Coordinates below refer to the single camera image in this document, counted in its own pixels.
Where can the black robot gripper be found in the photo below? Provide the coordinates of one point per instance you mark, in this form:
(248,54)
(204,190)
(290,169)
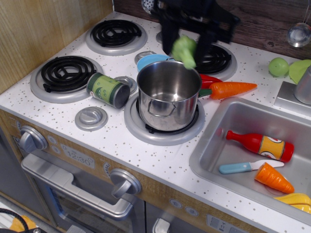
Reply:
(204,17)

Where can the green toy broccoli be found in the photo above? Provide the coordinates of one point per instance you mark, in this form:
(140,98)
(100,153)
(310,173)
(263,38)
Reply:
(183,50)

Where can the stainless steel pot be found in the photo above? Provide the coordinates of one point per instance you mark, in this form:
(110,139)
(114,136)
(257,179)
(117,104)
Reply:
(167,95)

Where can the back right black burner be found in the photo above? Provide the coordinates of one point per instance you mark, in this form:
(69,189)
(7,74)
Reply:
(220,63)

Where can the black burner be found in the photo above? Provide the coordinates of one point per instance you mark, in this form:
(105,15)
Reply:
(63,79)
(220,63)
(116,37)

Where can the blue toy bowl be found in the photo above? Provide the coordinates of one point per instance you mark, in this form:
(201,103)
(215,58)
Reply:
(149,59)

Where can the red toy pepper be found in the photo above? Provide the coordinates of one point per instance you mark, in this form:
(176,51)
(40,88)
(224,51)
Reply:
(207,81)

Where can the whole orange toy carrot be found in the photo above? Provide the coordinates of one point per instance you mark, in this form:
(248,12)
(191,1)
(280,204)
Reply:
(224,90)

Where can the back left black burner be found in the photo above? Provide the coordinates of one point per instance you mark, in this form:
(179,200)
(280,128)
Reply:
(116,37)

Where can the silver stovetop knob middle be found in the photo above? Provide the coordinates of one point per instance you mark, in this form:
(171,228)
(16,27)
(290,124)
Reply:
(128,81)

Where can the silver stovetop knob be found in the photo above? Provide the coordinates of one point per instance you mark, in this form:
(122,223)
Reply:
(128,81)
(91,119)

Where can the green toy can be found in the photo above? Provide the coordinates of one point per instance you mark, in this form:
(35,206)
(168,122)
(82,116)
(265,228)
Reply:
(108,90)

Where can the green toy apple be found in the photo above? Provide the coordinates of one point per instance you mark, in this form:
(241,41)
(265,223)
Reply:
(278,67)

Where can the silver hanging ladle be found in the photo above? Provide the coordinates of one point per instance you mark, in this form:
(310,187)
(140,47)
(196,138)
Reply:
(299,35)

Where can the light green toy leaf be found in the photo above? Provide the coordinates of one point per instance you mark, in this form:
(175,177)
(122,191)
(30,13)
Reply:
(297,69)

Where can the silver stovetop knob front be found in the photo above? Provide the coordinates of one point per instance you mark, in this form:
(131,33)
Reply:
(91,119)

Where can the silver toy faucet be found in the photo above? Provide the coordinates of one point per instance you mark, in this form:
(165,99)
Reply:
(296,97)

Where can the front left black burner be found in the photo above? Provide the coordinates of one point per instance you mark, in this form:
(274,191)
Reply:
(63,79)

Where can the silver sink basin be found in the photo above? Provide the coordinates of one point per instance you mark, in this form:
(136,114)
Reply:
(243,116)

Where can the red toy ketchup bottle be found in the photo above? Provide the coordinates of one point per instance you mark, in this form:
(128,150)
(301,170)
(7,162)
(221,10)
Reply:
(264,145)

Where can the orange carrot half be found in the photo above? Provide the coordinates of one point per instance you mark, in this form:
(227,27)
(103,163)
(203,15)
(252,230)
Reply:
(270,177)

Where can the right silver oven knob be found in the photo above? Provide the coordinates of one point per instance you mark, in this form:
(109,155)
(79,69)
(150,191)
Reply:
(124,183)

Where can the silver oven knob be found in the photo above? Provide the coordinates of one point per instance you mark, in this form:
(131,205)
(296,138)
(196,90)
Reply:
(31,139)
(124,183)

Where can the oven clock display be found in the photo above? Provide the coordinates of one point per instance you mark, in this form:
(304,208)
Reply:
(78,156)

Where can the left silver oven knob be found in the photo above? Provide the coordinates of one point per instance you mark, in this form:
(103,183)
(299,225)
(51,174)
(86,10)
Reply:
(31,139)

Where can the yellow toy banana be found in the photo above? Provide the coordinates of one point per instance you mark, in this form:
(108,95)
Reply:
(297,200)

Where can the blue handled toy knife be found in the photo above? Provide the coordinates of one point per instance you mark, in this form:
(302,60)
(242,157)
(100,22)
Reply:
(247,166)

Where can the silver cabinet door handle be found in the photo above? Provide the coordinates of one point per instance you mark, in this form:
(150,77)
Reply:
(161,226)

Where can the silver oven door handle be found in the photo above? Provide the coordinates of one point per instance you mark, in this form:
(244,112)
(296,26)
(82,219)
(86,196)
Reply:
(62,181)

